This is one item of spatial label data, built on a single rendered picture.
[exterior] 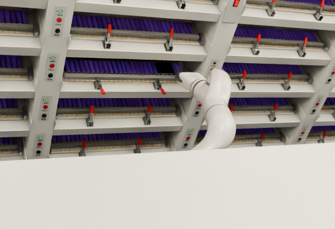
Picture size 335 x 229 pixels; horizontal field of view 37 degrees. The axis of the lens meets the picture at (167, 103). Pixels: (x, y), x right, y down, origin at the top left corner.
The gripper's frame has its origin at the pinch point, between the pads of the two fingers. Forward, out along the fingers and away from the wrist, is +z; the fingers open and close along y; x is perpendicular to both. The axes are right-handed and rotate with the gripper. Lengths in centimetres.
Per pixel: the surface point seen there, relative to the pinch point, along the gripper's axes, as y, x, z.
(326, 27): -67, -26, -5
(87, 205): 89, -41, -145
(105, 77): 32.3, 4.0, 5.2
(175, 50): 6.2, -10.7, -1.1
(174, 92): 1.2, 9.2, 1.7
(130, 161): 83, -42, -140
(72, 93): 46.7, 10.1, 2.2
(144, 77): 15.1, 3.8, 5.3
